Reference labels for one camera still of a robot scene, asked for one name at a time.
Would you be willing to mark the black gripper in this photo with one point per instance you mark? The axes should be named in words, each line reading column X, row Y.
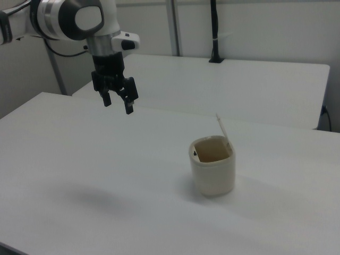
column 107, row 66

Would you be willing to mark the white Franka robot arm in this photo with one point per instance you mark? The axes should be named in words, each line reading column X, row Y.
column 61, row 18

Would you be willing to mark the white side table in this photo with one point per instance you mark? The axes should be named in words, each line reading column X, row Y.
column 212, row 85

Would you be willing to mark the white cylindrical cup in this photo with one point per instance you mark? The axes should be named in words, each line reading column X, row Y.
column 212, row 172

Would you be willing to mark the grey aluminium partition post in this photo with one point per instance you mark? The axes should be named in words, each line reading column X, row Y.
column 175, row 26

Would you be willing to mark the black camera pole with clamp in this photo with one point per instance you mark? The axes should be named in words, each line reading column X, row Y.
column 215, row 29

